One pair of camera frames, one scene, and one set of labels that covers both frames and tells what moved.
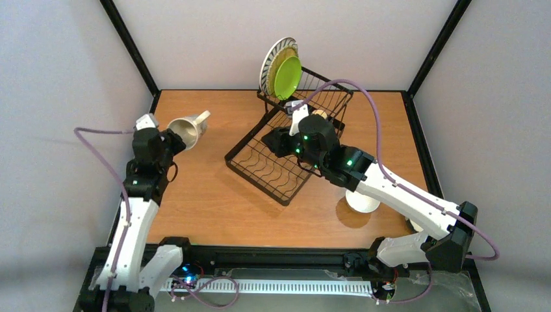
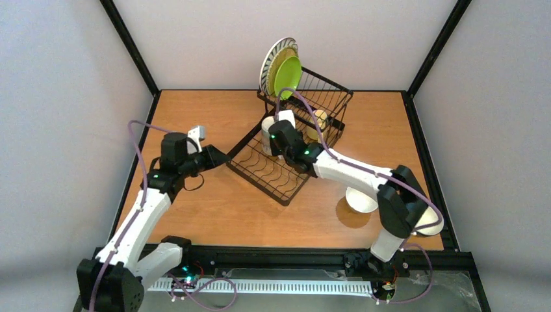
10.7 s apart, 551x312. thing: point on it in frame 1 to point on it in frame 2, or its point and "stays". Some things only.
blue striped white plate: x=272 y=49 stays
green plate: x=287 y=77 stays
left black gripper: x=175 y=142 to x=207 y=156
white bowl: x=361 y=203 stays
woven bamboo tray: x=279 y=56 stays
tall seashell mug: x=190 y=128 to x=266 y=124
